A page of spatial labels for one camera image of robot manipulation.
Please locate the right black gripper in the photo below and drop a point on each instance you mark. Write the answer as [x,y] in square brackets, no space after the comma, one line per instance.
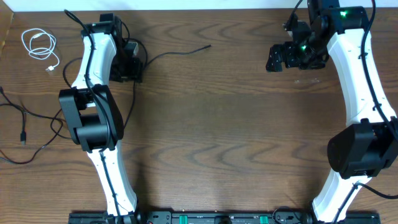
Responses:
[277,58]

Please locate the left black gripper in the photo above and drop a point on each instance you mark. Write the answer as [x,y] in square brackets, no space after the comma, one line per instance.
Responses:
[125,74]

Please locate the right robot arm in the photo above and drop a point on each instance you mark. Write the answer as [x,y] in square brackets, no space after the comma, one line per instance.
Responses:
[368,144]

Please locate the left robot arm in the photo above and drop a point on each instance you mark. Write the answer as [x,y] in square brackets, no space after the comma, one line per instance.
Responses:
[93,118]

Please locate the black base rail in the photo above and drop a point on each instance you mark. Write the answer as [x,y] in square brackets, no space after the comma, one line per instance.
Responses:
[164,217]

